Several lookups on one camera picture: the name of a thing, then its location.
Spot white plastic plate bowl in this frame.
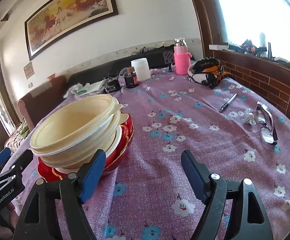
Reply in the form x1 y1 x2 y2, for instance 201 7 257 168
55 126 125 174

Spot cream plastic bowl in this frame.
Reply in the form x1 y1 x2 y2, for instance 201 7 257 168
30 94 128 169

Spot left hand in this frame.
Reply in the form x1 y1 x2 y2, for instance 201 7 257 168
0 203 19 239

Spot floral covered stool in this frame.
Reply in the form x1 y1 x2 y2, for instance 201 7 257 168
5 119 30 154

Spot brown armchair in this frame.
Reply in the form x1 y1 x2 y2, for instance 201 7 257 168
17 75 68 131

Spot purple floral tablecloth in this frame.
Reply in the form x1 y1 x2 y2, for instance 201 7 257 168
0 67 290 240

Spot eyeglasses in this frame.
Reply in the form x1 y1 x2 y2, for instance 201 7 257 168
253 101 278 145

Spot white cloth gloves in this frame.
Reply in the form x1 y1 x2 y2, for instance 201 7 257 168
63 83 84 99

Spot candy wrapper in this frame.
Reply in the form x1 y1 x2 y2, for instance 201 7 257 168
243 108 256 125

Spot white paper sheet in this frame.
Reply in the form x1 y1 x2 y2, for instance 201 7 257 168
77 79 105 96

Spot silver pen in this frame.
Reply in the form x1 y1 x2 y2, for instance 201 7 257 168
219 93 237 113

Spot dark small jar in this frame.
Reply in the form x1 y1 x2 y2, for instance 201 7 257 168
124 67 138 89

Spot white plastic jar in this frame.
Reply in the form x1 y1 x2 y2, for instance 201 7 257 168
131 58 151 81

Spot black orange patterned cloth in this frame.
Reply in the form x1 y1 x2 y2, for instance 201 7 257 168
187 57 232 89

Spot black sofa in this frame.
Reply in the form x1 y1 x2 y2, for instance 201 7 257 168
67 46 174 87

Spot pink water bottle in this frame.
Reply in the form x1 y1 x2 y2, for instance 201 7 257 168
174 38 192 75

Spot framed horse painting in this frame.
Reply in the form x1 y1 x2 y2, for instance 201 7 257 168
25 0 118 60

